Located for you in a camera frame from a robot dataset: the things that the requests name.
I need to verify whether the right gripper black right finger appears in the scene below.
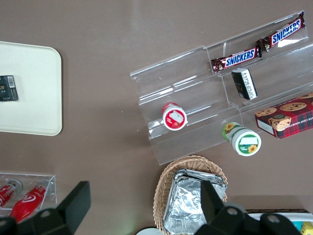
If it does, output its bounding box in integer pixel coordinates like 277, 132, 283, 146
200, 180, 225, 225

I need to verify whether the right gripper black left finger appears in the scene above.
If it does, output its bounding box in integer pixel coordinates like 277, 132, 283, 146
55, 181, 91, 235

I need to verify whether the oval wicker basket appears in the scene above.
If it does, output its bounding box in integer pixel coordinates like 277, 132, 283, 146
153, 154, 228, 233

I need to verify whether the white rectangular snack tray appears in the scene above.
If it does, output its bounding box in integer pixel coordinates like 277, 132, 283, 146
244, 209, 313, 235

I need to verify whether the cream plastic serving tray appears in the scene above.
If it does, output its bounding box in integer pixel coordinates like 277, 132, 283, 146
0, 41, 63, 137

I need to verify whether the aluminium foil container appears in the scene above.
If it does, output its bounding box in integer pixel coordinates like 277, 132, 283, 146
174, 168, 228, 194
163, 175, 225, 232

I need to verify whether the clear acrylic bottle rack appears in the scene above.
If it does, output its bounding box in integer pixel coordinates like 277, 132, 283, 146
0, 172, 57, 217

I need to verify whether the red cola bottle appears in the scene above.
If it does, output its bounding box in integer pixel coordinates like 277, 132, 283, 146
9, 180, 48, 222
0, 180, 23, 209

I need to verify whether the green sunflower yogurt cup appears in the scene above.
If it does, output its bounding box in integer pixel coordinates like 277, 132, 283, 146
221, 121, 262, 157

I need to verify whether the red strawberry yogurt cup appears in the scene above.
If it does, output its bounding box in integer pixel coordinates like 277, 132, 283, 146
161, 102, 189, 130

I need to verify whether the yellow snack packet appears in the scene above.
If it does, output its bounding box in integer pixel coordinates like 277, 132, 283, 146
300, 221, 313, 235

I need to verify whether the red tartan cookie box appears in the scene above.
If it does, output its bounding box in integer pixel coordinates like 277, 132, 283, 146
254, 92, 313, 140

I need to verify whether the small black snack box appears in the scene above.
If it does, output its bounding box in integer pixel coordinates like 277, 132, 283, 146
231, 68, 258, 101
0, 75, 19, 102

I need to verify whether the clear acrylic stepped stand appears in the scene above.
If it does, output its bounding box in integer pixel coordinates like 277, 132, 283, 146
129, 10, 313, 165

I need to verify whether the Snickers chocolate bar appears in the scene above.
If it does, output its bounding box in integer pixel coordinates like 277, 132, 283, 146
210, 46, 264, 74
256, 12, 307, 52

